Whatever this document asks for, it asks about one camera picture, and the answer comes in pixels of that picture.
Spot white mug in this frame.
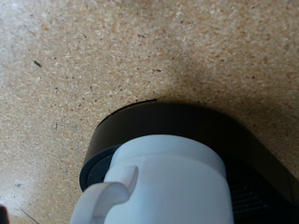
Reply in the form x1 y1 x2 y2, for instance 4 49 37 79
69 133 235 224

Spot black Keurig coffee machine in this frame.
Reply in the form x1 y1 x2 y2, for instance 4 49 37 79
78 100 299 224

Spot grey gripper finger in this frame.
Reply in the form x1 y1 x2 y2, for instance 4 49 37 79
0 203 11 224

